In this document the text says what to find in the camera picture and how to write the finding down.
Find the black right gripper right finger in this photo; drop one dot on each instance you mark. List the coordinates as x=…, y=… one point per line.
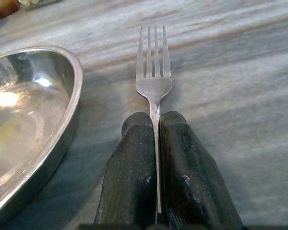
x=194, y=177

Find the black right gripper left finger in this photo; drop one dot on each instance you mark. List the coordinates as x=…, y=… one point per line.
x=129, y=172

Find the silver metal fork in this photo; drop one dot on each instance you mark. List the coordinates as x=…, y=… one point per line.
x=154, y=86

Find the round steel plate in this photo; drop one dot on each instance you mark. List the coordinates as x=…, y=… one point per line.
x=26, y=115

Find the pale crumpled object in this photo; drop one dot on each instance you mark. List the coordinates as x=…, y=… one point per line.
x=36, y=3

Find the brown round object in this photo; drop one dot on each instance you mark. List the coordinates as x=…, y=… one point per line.
x=4, y=7

